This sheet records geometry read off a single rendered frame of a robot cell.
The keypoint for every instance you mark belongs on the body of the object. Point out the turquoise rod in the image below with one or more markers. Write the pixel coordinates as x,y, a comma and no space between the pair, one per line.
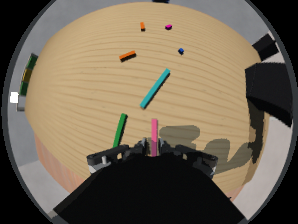
154,88

